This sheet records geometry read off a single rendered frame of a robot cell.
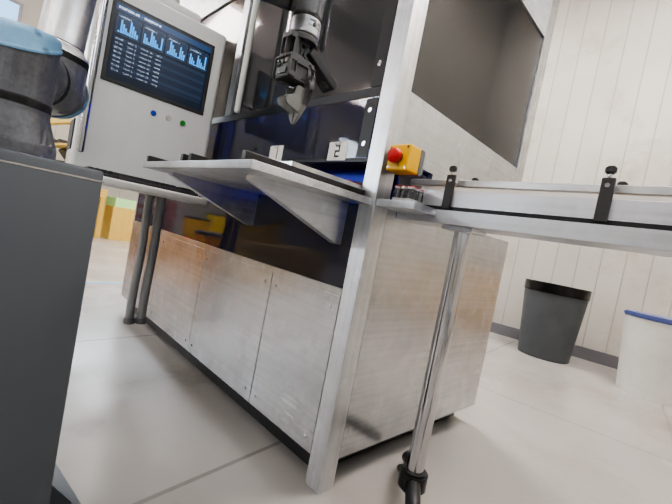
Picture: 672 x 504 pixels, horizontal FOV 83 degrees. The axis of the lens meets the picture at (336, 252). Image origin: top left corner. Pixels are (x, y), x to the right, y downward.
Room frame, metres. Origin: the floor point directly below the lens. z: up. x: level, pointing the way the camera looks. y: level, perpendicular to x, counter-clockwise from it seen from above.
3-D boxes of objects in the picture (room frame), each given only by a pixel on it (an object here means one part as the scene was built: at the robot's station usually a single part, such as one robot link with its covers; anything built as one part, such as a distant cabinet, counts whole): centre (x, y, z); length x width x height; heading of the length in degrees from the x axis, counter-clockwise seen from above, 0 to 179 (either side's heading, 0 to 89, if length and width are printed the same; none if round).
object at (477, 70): (1.43, -0.42, 1.50); 0.85 x 0.01 x 0.59; 135
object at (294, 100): (0.97, 0.17, 1.06); 0.06 x 0.03 x 0.09; 135
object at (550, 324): (3.65, -2.16, 0.35); 0.56 x 0.55 x 0.70; 52
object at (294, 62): (0.98, 0.19, 1.17); 0.09 x 0.08 x 0.12; 135
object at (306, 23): (0.98, 0.18, 1.25); 0.08 x 0.08 x 0.05
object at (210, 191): (1.39, 0.47, 0.79); 0.34 x 0.03 x 0.13; 135
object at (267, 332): (2.16, 0.29, 0.44); 2.06 x 1.00 x 0.88; 45
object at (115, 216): (6.42, 4.35, 0.88); 1.31 x 1.17 x 1.76; 52
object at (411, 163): (1.06, -0.14, 0.99); 0.08 x 0.07 x 0.07; 135
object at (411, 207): (1.08, -0.18, 0.87); 0.14 x 0.13 x 0.02; 135
